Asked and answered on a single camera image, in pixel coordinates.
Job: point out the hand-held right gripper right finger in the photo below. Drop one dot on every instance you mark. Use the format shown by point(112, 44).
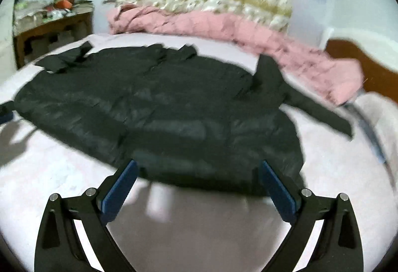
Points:
point(278, 194)

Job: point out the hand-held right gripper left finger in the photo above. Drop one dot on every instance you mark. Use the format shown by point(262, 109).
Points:
point(119, 194)

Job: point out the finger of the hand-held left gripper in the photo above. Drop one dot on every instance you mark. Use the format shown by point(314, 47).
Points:
point(6, 115)

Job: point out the black puffer jacket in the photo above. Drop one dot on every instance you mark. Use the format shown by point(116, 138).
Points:
point(171, 110)

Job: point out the wooden side table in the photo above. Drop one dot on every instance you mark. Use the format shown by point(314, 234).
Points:
point(37, 32)

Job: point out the grey cloth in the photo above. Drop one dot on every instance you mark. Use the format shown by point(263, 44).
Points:
point(370, 132)

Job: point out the pile of table clutter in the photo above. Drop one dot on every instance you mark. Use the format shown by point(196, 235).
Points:
point(62, 4)

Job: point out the white pillow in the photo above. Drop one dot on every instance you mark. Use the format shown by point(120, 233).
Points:
point(385, 122)

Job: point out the brown and white headboard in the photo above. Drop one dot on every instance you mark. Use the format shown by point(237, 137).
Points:
point(373, 69)

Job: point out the pink quilt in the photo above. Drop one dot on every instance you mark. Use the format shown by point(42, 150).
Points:
point(217, 26)

